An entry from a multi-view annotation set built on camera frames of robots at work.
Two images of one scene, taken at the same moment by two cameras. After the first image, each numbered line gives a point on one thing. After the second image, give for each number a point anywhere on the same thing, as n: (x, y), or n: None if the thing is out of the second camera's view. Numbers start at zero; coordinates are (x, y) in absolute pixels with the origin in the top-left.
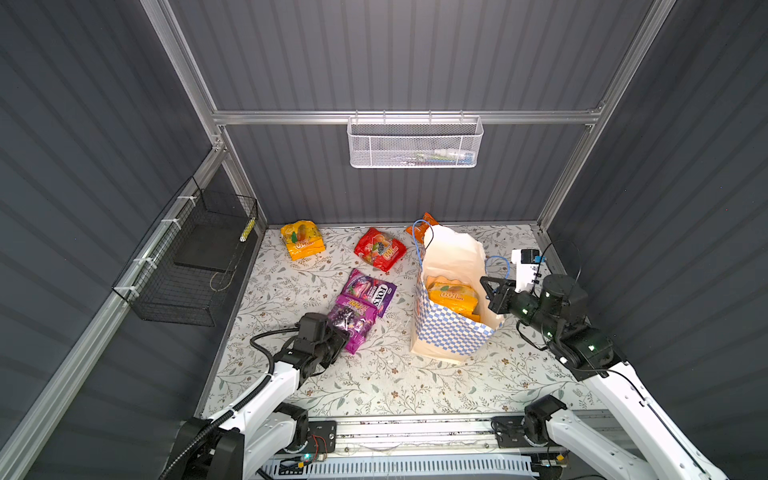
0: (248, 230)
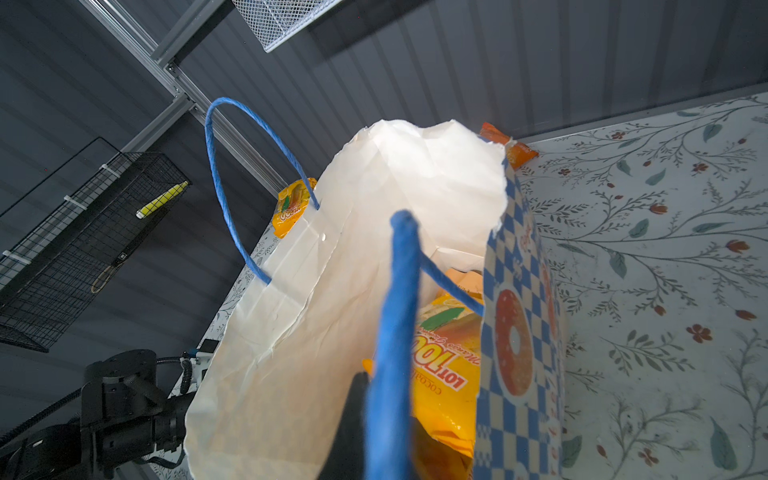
0: (144, 211)
